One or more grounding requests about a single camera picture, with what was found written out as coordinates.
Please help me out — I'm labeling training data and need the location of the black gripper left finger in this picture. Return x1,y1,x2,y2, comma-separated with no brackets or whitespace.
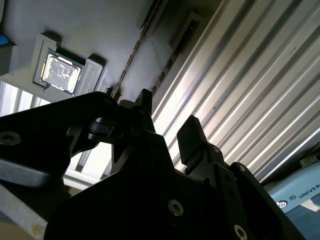
0,88,176,188

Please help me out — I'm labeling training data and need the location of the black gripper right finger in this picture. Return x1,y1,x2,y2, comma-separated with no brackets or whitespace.
176,114,303,240

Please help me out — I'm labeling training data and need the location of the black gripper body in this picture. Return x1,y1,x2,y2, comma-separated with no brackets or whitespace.
44,169,251,240

